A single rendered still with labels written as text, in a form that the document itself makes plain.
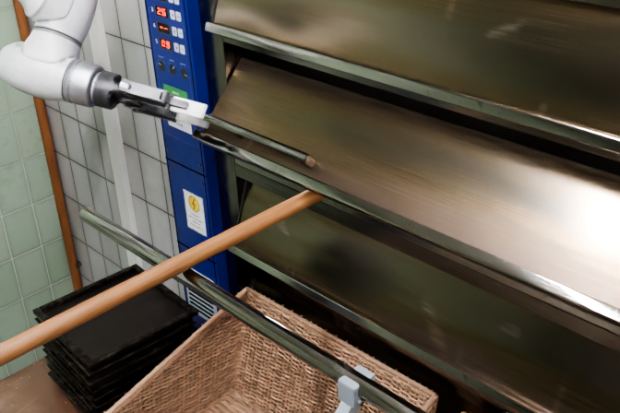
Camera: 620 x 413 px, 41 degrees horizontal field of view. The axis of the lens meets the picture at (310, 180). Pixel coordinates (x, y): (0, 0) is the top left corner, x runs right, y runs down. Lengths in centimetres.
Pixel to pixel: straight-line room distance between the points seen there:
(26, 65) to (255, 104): 46
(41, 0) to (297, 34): 54
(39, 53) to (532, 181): 99
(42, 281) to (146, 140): 83
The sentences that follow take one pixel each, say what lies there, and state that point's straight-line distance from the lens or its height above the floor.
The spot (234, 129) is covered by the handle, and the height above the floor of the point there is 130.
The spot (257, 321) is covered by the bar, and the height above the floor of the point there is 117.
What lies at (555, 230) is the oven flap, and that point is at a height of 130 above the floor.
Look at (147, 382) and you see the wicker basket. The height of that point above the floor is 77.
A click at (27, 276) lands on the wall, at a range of 276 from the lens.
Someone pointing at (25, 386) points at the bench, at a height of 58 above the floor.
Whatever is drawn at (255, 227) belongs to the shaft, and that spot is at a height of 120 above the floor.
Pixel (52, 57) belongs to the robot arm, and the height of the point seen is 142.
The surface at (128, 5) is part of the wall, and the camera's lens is 200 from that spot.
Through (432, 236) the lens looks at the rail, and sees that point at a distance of 132.
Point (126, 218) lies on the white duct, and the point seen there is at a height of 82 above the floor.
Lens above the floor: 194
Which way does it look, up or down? 27 degrees down
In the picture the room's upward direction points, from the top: 3 degrees counter-clockwise
